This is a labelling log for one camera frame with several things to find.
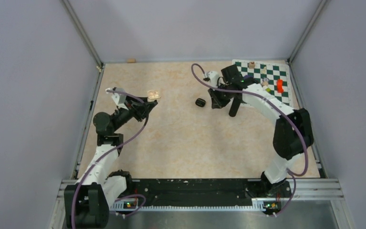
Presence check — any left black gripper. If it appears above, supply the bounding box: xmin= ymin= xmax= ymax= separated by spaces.
xmin=112 ymin=93 xmax=158 ymax=132

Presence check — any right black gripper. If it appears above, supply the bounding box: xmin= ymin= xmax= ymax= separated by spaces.
xmin=208 ymin=83 xmax=233 ymax=109

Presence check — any white earbud charging case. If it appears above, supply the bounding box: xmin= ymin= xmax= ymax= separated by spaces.
xmin=147 ymin=90 xmax=161 ymax=102

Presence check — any black earbud charging case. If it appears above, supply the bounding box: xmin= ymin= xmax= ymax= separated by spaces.
xmin=195 ymin=98 xmax=206 ymax=107

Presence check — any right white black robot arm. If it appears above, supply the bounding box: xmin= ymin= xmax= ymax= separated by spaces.
xmin=203 ymin=65 xmax=314 ymax=197

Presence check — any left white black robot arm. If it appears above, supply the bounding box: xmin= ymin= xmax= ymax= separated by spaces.
xmin=64 ymin=88 xmax=161 ymax=229

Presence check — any black microphone grey head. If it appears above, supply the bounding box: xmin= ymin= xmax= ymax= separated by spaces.
xmin=229 ymin=97 xmax=242 ymax=117

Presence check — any wooden cube with mark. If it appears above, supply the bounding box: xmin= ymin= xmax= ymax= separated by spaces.
xmin=248 ymin=62 xmax=256 ymax=69

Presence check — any small beige chess piece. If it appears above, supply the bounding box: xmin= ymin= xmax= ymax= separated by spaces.
xmin=261 ymin=66 xmax=267 ymax=74

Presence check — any green white chessboard mat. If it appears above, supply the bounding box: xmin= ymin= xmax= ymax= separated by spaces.
xmin=232 ymin=59 xmax=294 ymax=107

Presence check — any large red block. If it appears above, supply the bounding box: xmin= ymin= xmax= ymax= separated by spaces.
xmin=276 ymin=79 xmax=284 ymax=93

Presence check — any left circuit board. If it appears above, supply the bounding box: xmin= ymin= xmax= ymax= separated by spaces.
xmin=123 ymin=201 xmax=138 ymax=209

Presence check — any circuit board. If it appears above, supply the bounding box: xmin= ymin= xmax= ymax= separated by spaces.
xmin=123 ymin=201 xmax=138 ymax=209
xmin=264 ymin=202 xmax=281 ymax=212

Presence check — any right circuit board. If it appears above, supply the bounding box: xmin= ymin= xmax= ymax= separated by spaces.
xmin=264 ymin=202 xmax=281 ymax=212

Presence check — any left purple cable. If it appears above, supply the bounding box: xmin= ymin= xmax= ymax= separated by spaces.
xmin=71 ymin=89 xmax=150 ymax=229

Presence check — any purple cable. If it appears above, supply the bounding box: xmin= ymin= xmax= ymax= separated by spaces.
xmin=191 ymin=63 xmax=310 ymax=217
xmin=71 ymin=89 xmax=150 ymax=229

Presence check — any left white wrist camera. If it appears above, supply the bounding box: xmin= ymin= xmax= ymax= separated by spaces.
xmin=106 ymin=87 xmax=127 ymax=109

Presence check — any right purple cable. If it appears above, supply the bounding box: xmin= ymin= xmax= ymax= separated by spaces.
xmin=191 ymin=63 xmax=310 ymax=217

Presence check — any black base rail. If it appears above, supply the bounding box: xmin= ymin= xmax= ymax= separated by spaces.
xmin=124 ymin=178 xmax=262 ymax=208

